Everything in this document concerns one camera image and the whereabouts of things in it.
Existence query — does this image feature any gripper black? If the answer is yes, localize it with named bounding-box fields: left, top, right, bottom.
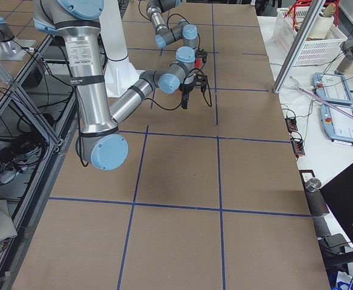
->
left=182, top=83, right=194, bottom=109

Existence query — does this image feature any red block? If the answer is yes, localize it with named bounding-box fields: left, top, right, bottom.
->
left=195, top=58, right=201, bottom=68

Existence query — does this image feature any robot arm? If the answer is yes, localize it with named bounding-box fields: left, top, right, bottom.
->
left=146, top=0, right=199, bottom=52
left=34, top=1, right=198, bottom=170

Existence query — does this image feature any reacher grabber stick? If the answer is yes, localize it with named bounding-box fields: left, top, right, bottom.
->
left=289, top=76, right=353, bottom=120

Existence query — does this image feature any teach pendant far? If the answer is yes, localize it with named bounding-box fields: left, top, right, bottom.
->
left=313, top=72, right=353, bottom=105

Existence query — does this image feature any teach pendant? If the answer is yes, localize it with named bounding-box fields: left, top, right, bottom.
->
left=313, top=72, right=353, bottom=105
left=320, top=104, right=353, bottom=144

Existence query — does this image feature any white plastic basket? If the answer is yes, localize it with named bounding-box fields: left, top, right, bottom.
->
left=273, top=7, right=347, bottom=66

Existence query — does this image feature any metal cup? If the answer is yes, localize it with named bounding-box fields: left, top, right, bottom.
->
left=304, top=177, right=322, bottom=193

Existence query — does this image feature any teach pendant near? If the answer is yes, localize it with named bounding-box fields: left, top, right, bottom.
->
left=320, top=104, right=353, bottom=144

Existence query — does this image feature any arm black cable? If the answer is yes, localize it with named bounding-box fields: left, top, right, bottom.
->
left=138, top=0, right=201, bottom=58
left=149, top=68, right=213, bottom=111

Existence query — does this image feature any white pedestal column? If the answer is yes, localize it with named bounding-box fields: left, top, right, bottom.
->
left=100, top=0, right=142, bottom=97

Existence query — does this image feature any aluminium frame post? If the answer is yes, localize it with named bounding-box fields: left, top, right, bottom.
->
left=273, top=0, right=326, bottom=94

